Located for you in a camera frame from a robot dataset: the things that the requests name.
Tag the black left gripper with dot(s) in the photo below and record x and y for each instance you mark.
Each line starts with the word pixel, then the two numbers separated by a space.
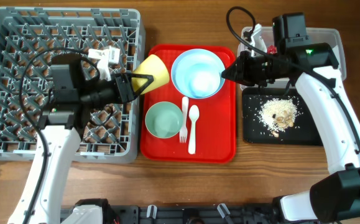
pixel 128 94

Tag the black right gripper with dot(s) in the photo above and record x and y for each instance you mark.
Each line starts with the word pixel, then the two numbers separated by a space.
pixel 242 76

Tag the yellow plastic cup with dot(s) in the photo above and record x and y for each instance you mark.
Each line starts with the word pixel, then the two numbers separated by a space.
pixel 154 66

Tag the light blue bowl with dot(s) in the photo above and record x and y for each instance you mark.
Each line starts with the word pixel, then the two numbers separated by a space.
pixel 198 79

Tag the red sauce packet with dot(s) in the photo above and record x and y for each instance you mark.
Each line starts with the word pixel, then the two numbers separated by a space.
pixel 271 49

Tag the rice and peanut shells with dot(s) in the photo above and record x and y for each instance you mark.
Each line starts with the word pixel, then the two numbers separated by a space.
pixel 277 115

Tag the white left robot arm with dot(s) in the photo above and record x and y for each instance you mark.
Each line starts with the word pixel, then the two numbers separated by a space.
pixel 61 128

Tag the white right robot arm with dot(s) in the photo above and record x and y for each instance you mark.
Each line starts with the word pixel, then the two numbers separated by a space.
pixel 314 70

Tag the grey dishwasher rack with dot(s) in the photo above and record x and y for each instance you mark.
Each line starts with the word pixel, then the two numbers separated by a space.
pixel 29 38

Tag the large light blue plate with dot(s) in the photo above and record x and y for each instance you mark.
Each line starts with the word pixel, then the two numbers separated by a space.
pixel 179 59

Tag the green bowl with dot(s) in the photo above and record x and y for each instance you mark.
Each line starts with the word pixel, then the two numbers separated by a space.
pixel 164 120

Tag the white plastic spoon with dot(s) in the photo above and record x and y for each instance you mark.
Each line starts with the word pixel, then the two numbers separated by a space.
pixel 194 114

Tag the black tray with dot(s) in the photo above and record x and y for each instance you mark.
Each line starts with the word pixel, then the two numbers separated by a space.
pixel 256 130

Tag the red plastic tray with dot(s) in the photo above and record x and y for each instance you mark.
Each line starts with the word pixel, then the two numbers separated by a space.
pixel 216 126

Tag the white plastic fork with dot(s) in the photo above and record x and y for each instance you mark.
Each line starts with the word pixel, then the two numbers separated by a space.
pixel 183 131

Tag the clear plastic bin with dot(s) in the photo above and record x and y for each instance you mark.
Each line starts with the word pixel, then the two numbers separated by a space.
pixel 317 35

